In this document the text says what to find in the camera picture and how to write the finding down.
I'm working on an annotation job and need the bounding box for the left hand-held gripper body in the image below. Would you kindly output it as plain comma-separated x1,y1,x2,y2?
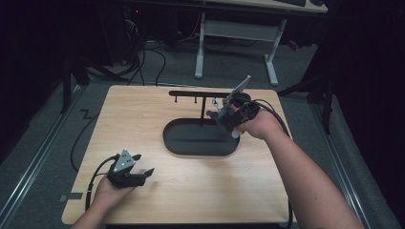
106,149,147,190

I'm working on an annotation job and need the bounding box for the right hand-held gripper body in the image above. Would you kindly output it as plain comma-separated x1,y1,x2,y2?
217,74,261,134

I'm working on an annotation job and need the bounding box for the black and white plush keychain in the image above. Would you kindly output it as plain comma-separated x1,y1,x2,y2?
210,98,245,140

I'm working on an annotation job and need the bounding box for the black key rack with tray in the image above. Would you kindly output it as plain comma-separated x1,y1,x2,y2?
162,90,242,157

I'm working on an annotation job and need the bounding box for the person's left hand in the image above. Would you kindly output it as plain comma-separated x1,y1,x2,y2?
93,177,137,210

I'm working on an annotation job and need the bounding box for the person's right hand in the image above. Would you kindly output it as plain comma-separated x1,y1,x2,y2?
236,109,284,141

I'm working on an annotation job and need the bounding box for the grey tape piece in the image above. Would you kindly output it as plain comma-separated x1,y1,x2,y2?
58,192,84,203

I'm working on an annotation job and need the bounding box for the white-legged desk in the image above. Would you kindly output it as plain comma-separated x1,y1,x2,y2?
193,0,330,87

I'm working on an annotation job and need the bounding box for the black metal stand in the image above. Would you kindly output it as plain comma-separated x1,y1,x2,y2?
277,63,336,135
59,53,92,115

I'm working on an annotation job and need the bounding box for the dark computer tower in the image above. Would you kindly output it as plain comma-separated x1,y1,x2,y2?
121,5,145,66

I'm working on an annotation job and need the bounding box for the black keyboard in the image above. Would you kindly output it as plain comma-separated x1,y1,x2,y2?
275,0,308,8

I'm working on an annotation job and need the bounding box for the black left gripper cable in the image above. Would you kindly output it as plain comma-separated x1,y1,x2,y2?
84,155,121,212

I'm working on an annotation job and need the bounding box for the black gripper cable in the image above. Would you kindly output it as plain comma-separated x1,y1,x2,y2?
84,155,121,212
253,98,294,229

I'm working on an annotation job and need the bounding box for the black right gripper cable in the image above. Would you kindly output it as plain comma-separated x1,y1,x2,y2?
253,98,294,229

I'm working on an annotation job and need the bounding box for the black floor cable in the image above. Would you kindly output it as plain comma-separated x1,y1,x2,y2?
70,113,100,173

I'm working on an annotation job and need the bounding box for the metal floor rail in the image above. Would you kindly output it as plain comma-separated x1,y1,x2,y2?
309,101,373,229
0,85,84,225

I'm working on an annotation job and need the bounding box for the bundle of black floor cables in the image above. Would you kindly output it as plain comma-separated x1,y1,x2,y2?
126,37,167,87

